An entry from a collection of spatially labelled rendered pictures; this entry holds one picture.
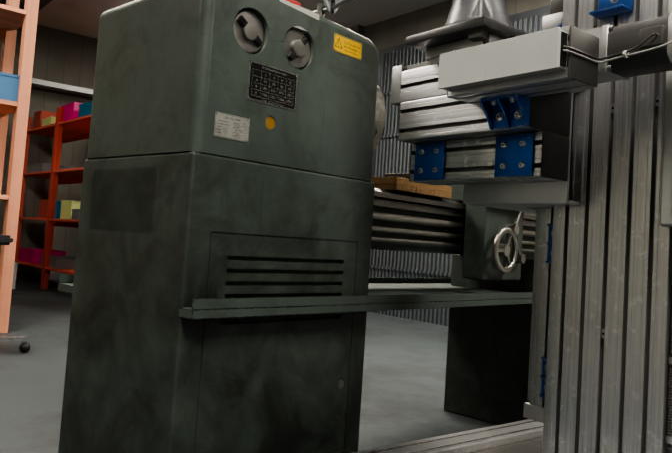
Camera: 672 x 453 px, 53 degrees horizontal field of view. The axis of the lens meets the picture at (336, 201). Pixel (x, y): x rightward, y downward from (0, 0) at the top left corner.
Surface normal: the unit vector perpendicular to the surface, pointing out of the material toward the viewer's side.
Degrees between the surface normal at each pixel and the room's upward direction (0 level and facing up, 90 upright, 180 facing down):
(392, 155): 90
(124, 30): 90
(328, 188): 90
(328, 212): 90
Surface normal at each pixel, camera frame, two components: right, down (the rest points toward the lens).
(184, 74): -0.68, -0.09
